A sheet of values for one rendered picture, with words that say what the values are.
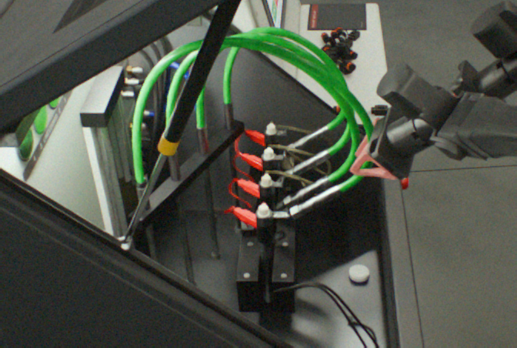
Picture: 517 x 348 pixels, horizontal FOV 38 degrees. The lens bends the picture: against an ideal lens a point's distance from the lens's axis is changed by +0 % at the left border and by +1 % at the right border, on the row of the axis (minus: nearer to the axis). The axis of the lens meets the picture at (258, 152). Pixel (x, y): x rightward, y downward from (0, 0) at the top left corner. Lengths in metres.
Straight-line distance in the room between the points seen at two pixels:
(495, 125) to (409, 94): 0.15
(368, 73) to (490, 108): 0.93
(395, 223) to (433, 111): 0.47
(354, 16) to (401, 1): 2.44
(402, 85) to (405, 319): 0.44
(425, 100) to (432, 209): 1.97
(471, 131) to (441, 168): 2.23
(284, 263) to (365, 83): 0.63
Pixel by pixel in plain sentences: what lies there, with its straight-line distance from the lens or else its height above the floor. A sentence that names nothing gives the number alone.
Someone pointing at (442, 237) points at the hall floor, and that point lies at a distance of 2.86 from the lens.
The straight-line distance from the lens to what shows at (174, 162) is 1.30.
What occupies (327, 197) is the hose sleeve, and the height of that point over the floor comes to 1.14.
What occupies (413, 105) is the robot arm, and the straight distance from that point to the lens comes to 1.02.
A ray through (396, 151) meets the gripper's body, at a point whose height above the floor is 1.26.
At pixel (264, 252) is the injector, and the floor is 1.01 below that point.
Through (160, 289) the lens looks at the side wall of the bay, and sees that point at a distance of 0.89.
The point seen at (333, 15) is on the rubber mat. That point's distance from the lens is 2.12.
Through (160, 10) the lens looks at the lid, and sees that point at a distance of 0.65.
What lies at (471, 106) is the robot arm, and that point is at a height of 1.38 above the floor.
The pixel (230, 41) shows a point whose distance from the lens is 1.07.
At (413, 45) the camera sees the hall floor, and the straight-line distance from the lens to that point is 4.07.
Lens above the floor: 1.91
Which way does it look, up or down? 36 degrees down
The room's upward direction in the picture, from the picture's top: 3 degrees counter-clockwise
